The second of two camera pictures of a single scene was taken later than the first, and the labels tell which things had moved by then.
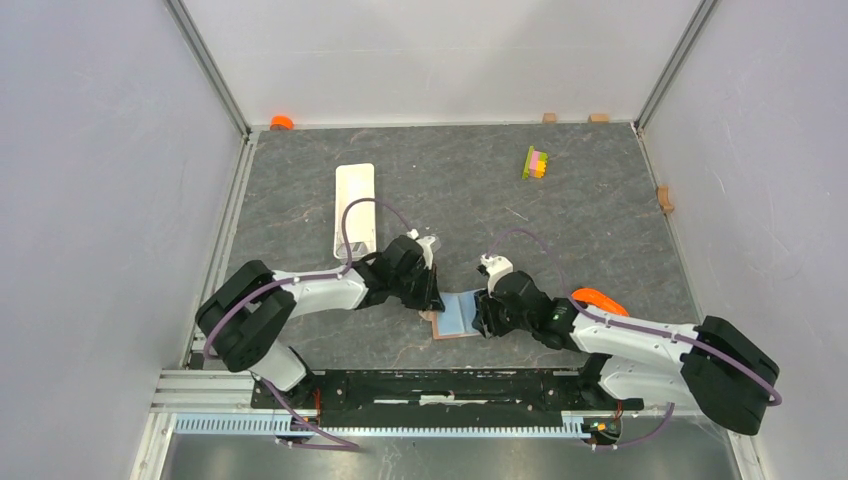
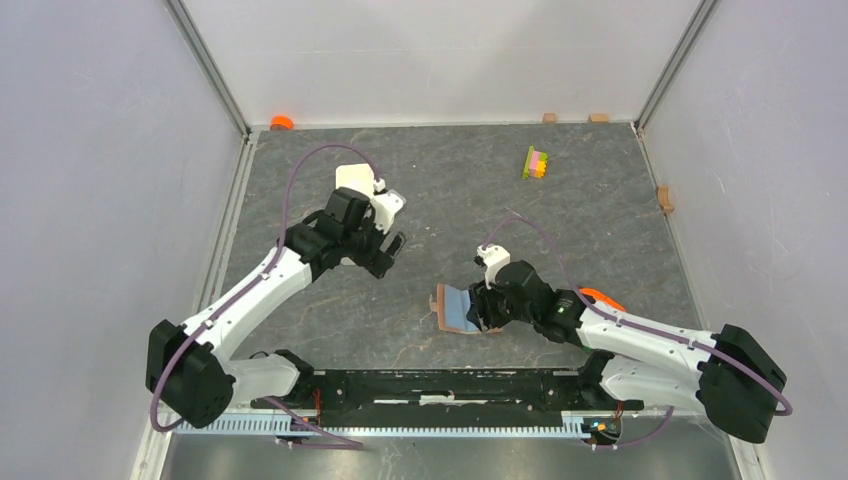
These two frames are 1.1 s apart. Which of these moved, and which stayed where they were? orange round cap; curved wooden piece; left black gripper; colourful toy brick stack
Moved: left black gripper
Stayed: curved wooden piece; orange round cap; colourful toy brick stack
